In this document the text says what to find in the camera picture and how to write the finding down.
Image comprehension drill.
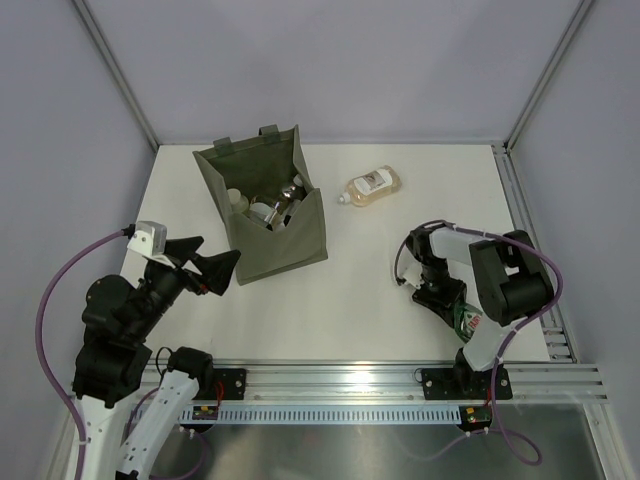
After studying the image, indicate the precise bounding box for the purple cable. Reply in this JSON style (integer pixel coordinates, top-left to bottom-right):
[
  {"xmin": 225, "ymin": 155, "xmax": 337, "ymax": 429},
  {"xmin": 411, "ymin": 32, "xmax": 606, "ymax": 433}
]
[
  {"xmin": 392, "ymin": 219, "xmax": 566, "ymax": 476},
  {"xmin": 38, "ymin": 227, "xmax": 139, "ymax": 476}
]

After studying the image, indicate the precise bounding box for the green Fairy dish soap bottle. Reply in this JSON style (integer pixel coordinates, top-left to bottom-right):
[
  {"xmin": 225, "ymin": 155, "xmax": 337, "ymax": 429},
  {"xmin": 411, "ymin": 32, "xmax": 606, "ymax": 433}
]
[{"xmin": 451, "ymin": 301, "xmax": 484, "ymax": 343}]

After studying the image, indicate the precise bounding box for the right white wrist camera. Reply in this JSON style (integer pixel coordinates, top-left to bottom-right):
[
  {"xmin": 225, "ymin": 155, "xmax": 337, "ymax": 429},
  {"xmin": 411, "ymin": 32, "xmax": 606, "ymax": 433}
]
[{"xmin": 397, "ymin": 264, "xmax": 424, "ymax": 289}]

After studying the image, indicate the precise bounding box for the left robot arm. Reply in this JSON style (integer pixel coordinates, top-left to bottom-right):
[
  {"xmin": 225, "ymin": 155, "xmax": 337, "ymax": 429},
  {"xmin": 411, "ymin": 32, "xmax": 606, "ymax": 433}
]
[{"xmin": 72, "ymin": 227, "xmax": 241, "ymax": 479}]

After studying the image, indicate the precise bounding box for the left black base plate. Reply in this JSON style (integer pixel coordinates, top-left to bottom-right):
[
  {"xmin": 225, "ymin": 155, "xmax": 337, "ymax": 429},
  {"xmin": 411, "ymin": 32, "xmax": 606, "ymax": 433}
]
[{"xmin": 194, "ymin": 368, "xmax": 247, "ymax": 401}]

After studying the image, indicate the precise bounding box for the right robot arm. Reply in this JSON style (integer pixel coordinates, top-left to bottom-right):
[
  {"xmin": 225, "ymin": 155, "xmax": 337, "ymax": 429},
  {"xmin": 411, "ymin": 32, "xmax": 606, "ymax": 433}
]
[{"xmin": 395, "ymin": 221, "xmax": 562, "ymax": 402}]

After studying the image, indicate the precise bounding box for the aluminium frame post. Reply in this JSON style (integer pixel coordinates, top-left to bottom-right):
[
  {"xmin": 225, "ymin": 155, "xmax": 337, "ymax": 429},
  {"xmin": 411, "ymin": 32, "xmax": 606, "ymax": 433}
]
[
  {"xmin": 503, "ymin": 0, "xmax": 597, "ymax": 153},
  {"xmin": 69, "ymin": 0, "xmax": 161, "ymax": 153}
]

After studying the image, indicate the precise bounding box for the amber soap bottle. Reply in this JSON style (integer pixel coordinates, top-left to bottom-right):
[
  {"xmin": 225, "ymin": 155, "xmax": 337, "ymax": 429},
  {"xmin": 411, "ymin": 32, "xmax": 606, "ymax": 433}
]
[
  {"xmin": 338, "ymin": 165, "xmax": 402, "ymax": 207},
  {"xmin": 283, "ymin": 174, "xmax": 306, "ymax": 215},
  {"xmin": 227, "ymin": 188, "xmax": 249, "ymax": 215}
]

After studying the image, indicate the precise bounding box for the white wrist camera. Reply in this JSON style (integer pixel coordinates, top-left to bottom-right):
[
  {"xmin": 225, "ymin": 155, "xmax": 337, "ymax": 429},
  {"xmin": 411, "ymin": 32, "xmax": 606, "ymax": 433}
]
[
  {"xmin": 127, "ymin": 221, "xmax": 177, "ymax": 267},
  {"xmin": 397, "ymin": 264, "xmax": 424, "ymax": 289}
]

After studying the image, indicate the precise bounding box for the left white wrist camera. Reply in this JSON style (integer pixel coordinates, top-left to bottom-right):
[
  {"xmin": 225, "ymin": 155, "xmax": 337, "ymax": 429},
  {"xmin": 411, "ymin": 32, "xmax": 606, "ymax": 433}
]
[{"xmin": 127, "ymin": 221, "xmax": 177, "ymax": 267}]

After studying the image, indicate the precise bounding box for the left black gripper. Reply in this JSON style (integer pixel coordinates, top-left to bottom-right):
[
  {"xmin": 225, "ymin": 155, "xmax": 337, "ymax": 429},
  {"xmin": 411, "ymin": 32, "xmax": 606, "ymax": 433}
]
[{"xmin": 128, "ymin": 236, "xmax": 240, "ymax": 341}]

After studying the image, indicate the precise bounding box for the white square lotion bottle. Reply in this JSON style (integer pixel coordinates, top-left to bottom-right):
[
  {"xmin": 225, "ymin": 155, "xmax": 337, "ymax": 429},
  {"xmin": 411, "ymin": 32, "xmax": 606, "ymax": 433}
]
[{"xmin": 248, "ymin": 202, "xmax": 280, "ymax": 229}]

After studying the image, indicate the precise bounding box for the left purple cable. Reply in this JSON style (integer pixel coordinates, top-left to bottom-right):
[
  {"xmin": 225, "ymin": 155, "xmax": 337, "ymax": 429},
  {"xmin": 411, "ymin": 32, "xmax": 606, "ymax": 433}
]
[{"xmin": 38, "ymin": 227, "xmax": 139, "ymax": 476}]

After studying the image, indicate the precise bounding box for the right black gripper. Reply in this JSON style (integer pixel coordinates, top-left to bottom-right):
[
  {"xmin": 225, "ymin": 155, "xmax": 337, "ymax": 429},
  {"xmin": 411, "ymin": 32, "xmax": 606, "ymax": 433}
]
[{"xmin": 412, "ymin": 258, "xmax": 468, "ymax": 324}]

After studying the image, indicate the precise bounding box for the olive green canvas bag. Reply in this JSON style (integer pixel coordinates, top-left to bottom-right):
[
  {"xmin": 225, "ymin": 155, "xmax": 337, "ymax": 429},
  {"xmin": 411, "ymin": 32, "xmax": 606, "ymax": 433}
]
[{"xmin": 193, "ymin": 125, "xmax": 328, "ymax": 285}]

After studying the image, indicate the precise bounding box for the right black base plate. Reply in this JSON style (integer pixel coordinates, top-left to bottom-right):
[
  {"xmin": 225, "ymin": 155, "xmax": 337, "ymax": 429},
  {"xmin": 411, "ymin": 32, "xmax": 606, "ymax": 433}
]
[{"xmin": 419, "ymin": 367, "xmax": 513, "ymax": 401}]

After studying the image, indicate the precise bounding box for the left aluminium frame post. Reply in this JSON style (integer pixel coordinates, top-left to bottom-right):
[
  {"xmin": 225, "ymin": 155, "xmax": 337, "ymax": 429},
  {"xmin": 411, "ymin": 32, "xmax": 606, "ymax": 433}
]
[{"xmin": 69, "ymin": 0, "xmax": 161, "ymax": 153}]

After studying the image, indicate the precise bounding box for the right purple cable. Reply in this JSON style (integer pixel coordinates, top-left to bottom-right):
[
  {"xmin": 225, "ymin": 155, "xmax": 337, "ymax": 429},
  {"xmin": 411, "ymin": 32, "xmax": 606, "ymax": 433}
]
[{"xmin": 392, "ymin": 219, "xmax": 566, "ymax": 476}]

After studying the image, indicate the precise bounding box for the right aluminium frame post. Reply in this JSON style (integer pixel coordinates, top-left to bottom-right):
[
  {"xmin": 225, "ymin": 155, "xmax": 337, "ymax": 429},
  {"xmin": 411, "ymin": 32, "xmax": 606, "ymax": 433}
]
[{"xmin": 503, "ymin": 0, "xmax": 597, "ymax": 153}]

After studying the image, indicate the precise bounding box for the aluminium mounting rail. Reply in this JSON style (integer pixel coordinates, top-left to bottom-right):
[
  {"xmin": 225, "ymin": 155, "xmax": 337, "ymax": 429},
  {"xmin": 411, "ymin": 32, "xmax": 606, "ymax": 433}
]
[{"xmin": 216, "ymin": 360, "xmax": 608, "ymax": 405}]

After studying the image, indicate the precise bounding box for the white slotted cable duct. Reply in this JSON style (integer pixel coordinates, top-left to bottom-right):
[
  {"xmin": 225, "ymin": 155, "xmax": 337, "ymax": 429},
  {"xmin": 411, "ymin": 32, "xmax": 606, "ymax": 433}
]
[{"xmin": 177, "ymin": 404, "xmax": 462, "ymax": 425}]

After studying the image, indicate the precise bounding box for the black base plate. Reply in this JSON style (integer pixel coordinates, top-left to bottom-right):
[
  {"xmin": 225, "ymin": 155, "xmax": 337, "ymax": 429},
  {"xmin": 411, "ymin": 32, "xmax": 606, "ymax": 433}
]
[
  {"xmin": 194, "ymin": 368, "xmax": 247, "ymax": 401},
  {"xmin": 419, "ymin": 367, "xmax": 513, "ymax": 401}
]

